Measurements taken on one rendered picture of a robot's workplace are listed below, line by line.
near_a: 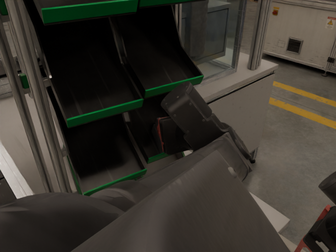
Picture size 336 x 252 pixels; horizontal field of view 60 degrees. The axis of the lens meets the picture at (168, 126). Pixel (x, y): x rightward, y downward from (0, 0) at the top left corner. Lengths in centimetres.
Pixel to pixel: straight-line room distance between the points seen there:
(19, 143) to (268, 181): 177
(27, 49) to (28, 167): 76
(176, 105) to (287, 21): 417
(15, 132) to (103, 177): 92
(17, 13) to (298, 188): 222
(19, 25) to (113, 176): 31
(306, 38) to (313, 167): 223
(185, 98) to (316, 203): 204
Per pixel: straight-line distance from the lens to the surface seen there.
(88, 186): 60
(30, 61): 54
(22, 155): 131
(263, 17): 190
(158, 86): 54
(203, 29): 157
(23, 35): 53
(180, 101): 41
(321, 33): 438
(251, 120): 215
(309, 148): 289
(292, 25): 451
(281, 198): 232
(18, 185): 103
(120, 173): 61
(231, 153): 34
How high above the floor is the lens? 161
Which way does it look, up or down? 34 degrees down
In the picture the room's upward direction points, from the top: straight up
